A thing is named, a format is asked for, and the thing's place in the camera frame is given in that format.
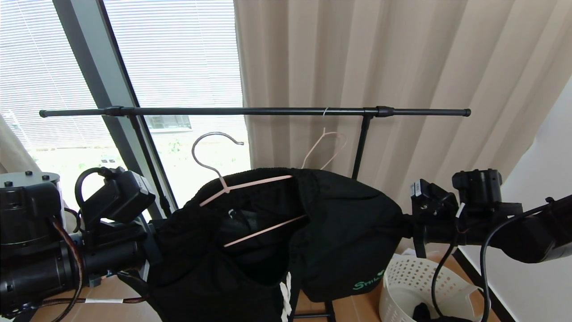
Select window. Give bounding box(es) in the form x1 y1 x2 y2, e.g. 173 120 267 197
0 0 251 211

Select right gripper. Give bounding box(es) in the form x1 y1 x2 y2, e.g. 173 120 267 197
402 210 467 259

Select white laundry basket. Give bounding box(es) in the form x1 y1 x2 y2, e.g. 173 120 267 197
379 254 492 322

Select black garment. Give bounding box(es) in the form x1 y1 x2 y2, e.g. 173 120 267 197
412 303 474 322

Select black cable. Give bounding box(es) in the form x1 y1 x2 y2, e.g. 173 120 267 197
431 192 461 319
479 201 557 322
74 167 112 211

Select black shorts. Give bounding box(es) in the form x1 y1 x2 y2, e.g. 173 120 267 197
147 168 409 322

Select beige curtain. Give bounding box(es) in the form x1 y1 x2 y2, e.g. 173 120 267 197
233 0 572 253
0 114 23 175

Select pink clothes hanger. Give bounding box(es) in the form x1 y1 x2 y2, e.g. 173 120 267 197
192 132 309 248
302 127 348 170

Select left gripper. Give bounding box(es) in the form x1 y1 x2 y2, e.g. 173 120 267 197
83 221 164 287

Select black clothes rack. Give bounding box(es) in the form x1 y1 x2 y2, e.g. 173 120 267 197
39 106 471 322

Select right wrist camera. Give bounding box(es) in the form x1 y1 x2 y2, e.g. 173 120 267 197
410 179 452 214

